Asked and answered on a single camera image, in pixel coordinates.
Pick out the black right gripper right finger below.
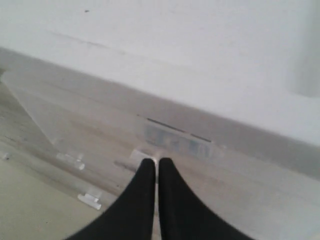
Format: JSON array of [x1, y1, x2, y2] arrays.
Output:
[[158, 157, 251, 240]]

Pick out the white translucent plastic drawer cabinet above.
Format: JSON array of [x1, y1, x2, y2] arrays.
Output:
[[0, 0, 320, 240]]

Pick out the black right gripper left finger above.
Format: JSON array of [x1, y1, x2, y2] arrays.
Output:
[[68, 158, 156, 240]]

